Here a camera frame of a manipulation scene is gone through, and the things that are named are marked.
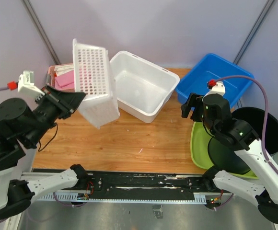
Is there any white perforated plastic basket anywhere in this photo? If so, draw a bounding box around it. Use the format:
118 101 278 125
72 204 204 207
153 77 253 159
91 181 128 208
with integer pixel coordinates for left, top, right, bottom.
72 39 120 129

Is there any black round bucket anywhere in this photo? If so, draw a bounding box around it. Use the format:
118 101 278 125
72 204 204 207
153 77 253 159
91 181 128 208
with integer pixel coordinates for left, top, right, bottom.
207 106 278 175

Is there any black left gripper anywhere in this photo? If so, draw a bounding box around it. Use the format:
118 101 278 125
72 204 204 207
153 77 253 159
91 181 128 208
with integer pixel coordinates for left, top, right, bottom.
27 82 88 145

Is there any lime green plastic tub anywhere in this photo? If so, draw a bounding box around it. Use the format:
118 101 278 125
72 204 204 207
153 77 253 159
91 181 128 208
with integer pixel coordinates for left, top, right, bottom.
190 122 257 180

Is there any white folded cloth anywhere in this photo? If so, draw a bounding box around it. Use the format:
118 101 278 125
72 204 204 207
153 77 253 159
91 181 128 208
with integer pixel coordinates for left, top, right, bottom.
54 64 74 75

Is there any pink folded cloth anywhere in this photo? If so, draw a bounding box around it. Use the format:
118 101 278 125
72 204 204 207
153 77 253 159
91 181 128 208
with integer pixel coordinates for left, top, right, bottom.
54 70 74 90

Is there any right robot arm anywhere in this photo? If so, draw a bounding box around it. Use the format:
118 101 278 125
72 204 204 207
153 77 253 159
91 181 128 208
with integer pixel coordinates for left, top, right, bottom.
181 93 278 224

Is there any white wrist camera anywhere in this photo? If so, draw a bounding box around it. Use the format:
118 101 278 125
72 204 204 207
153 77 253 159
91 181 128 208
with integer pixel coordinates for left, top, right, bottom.
206 80 226 96
17 70 45 100

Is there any white slotted cable duct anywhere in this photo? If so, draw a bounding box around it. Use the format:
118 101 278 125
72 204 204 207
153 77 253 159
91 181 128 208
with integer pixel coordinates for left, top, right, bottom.
35 192 207 205

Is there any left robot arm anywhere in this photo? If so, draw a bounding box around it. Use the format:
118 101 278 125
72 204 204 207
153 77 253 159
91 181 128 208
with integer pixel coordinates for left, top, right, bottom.
0 86 88 222

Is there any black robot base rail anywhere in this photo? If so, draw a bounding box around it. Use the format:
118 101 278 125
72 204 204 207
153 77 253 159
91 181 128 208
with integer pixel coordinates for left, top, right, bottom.
31 168 233 199

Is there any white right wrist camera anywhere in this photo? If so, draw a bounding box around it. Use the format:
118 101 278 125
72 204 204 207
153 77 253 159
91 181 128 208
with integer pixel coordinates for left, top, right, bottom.
206 80 226 96

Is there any pink plastic basket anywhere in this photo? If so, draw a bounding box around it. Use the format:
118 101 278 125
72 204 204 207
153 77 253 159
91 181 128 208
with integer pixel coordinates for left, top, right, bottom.
46 65 74 92

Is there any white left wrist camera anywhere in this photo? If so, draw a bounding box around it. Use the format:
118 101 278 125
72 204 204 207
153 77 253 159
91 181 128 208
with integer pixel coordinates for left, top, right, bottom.
17 70 45 100

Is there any large white plastic tub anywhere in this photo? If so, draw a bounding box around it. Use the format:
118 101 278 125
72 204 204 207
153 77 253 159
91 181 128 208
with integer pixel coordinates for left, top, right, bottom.
110 51 180 123

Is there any blue plastic tub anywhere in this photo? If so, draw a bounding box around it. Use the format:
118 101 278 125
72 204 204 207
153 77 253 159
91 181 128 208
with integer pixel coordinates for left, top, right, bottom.
175 53 254 108

